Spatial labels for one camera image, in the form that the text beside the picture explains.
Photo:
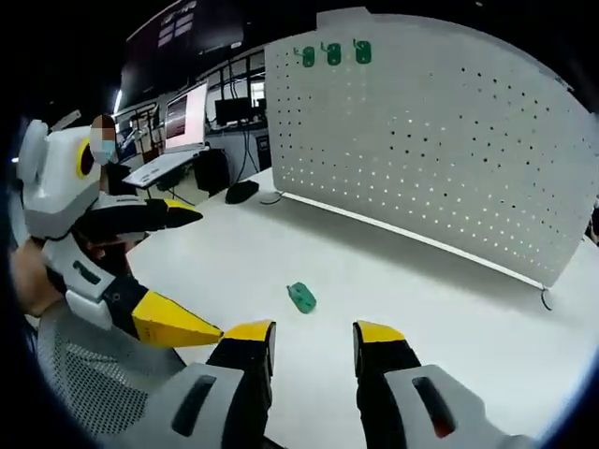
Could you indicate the grey partition panel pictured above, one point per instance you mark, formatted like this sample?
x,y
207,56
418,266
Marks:
x,y
341,16

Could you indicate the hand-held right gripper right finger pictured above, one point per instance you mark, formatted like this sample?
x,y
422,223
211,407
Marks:
x,y
398,388

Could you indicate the white perforated mounting plate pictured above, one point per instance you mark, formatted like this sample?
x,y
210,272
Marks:
x,y
421,154

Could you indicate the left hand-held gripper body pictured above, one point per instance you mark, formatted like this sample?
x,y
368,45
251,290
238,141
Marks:
x,y
56,187

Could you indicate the ceiling light strip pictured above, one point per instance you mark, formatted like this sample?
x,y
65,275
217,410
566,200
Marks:
x,y
118,100

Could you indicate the black computer mouse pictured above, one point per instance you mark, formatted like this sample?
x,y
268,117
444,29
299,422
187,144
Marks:
x,y
241,192

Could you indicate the black computer monitor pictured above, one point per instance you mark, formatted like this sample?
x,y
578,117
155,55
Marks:
x,y
234,111

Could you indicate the black computer tower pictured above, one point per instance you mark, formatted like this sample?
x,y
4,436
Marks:
x,y
213,173

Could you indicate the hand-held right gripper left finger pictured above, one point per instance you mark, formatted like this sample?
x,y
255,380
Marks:
x,y
210,397

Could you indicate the person's left hand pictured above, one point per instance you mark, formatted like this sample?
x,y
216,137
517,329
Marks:
x,y
35,280

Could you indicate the green hook assembly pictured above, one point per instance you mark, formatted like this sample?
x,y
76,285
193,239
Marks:
x,y
363,52
333,53
303,298
308,57

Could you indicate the grey mesh chair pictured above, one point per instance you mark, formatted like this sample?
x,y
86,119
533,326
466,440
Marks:
x,y
93,383

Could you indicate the small white desk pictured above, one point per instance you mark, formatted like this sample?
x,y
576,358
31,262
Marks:
x,y
159,166

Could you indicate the large dark wall screen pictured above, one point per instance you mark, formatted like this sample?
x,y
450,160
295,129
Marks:
x,y
206,28

